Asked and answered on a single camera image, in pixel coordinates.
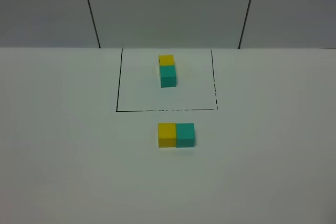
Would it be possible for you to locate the yellow template block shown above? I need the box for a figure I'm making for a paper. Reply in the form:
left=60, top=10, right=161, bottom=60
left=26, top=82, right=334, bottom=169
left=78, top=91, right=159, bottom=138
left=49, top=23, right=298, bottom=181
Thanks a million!
left=159, top=55, right=175, bottom=67

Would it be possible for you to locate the teal template block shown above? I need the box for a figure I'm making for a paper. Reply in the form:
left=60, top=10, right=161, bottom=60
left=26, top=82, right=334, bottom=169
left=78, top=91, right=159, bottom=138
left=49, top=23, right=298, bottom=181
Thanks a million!
left=160, top=65, right=177, bottom=88

